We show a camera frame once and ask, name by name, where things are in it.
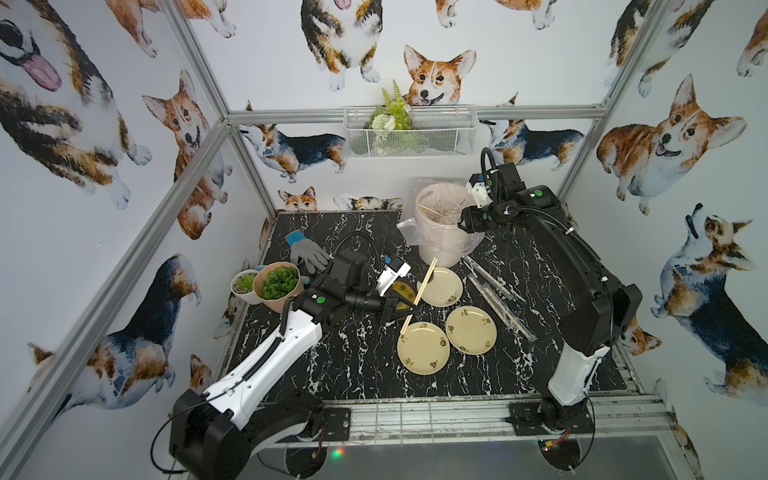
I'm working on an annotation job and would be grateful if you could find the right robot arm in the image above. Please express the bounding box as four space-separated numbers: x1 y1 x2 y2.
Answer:
458 147 642 433

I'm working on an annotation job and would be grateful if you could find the clear plastic bin liner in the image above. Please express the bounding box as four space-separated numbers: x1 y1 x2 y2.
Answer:
397 178 466 246

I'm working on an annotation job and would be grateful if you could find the grey blue work glove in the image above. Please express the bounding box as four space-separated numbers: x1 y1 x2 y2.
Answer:
285 230 331 275

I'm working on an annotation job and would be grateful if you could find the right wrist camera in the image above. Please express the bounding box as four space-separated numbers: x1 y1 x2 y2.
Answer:
466 181 493 208

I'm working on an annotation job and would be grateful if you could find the bare wooden chopsticks pair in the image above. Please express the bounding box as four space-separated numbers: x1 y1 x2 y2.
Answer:
400 256 437 335

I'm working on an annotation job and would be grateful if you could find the aluminium front rail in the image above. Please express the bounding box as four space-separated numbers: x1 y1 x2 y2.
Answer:
179 394 673 451

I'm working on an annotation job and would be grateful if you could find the wrapped chopsticks pack far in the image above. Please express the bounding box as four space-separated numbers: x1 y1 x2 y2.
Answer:
462 256 525 302

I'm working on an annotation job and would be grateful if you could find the cream plate front left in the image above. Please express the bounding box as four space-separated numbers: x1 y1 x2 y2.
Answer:
397 322 451 376

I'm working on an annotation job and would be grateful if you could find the artificial fern with flower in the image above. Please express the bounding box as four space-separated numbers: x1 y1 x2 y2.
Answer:
368 81 413 153

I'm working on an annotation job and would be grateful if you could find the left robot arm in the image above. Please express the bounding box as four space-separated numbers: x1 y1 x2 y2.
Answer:
157 247 416 479

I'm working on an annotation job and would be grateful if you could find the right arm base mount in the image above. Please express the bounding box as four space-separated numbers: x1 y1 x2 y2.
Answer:
505 397 595 436

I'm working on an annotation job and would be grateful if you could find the white wire wall basket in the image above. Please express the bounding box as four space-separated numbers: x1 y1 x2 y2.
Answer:
343 107 479 159

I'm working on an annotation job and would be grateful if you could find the cream plate front right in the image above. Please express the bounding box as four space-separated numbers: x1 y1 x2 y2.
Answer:
445 306 497 356

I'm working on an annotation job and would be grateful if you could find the wrapped chopsticks pack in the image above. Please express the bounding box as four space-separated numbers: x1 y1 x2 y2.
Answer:
468 274 537 342
462 256 525 302

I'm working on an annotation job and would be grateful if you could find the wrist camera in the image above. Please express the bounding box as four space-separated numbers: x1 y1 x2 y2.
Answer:
466 181 493 208
376 255 411 297

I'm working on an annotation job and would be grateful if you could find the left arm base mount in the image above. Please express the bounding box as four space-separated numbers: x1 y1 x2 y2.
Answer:
281 407 352 443

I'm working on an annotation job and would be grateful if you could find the cream plate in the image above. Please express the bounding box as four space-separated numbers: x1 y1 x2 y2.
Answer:
445 306 497 356
397 322 451 376
420 267 464 308

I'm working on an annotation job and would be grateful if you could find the pink trash bin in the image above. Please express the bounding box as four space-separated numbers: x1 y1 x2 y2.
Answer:
415 182 484 267

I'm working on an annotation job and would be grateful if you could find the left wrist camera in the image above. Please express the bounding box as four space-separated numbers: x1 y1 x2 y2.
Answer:
376 255 411 297

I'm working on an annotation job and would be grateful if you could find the wrapped chopsticks pack near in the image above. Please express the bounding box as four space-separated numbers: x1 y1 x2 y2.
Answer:
468 274 537 342

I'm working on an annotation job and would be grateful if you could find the dark yellow patterned plate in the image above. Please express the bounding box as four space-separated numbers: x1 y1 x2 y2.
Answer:
391 280 416 311

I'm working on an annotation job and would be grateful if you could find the white pot green plant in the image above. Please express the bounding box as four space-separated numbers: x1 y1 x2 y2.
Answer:
230 269 261 305

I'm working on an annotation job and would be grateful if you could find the cream plate back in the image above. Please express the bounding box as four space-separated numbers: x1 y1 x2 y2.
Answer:
420 267 464 308

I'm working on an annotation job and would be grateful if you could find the brown pot green plant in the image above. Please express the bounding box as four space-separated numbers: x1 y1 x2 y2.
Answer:
253 262 304 313

